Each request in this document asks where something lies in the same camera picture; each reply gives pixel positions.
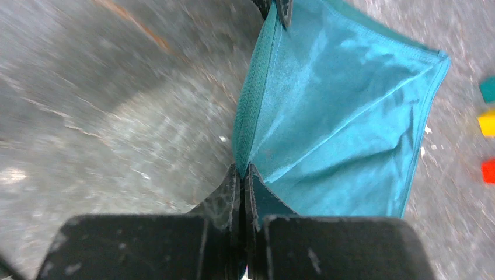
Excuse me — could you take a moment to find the teal cube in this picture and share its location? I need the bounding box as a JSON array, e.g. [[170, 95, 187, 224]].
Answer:
[[479, 76, 495, 104]]

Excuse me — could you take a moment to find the yellow cube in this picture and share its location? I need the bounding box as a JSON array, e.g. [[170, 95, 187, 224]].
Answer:
[[477, 109, 495, 137]]

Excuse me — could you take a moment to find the red cube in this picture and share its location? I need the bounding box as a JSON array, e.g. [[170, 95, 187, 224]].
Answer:
[[481, 158, 495, 184]]

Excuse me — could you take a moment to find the teal cloth napkin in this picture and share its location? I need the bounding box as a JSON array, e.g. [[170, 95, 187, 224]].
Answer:
[[232, 1, 450, 218]]

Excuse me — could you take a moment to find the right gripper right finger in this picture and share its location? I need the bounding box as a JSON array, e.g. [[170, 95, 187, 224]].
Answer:
[[243, 164, 435, 279]]

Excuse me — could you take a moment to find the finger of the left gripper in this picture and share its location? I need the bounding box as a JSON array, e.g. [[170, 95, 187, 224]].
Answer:
[[252, 0, 272, 20], [275, 0, 294, 28]]

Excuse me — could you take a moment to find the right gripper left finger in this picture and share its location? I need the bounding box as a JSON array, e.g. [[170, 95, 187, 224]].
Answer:
[[37, 166, 243, 279]]

